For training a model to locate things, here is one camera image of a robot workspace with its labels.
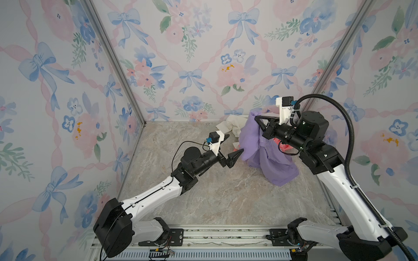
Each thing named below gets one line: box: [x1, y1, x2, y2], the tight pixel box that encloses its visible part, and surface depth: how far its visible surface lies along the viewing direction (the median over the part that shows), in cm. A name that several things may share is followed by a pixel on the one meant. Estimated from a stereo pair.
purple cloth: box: [238, 110, 300, 187], surface depth 69 cm
